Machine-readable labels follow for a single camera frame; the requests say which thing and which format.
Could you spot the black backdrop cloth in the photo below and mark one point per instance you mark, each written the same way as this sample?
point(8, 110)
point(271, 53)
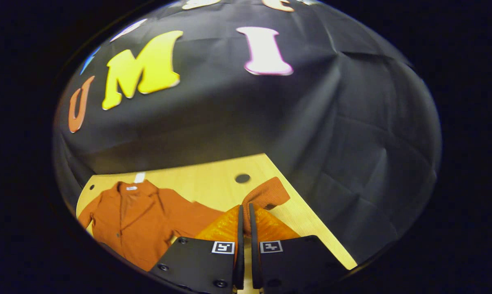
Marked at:
point(213, 114)

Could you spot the rust orange shirt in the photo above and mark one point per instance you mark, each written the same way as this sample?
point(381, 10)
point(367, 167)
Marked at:
point(140, 220)

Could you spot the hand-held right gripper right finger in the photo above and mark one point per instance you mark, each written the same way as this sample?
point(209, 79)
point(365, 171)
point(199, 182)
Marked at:
point(254, 253)

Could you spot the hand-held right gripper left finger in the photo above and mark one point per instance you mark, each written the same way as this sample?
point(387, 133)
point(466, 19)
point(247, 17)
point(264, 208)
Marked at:
point(240, 253)

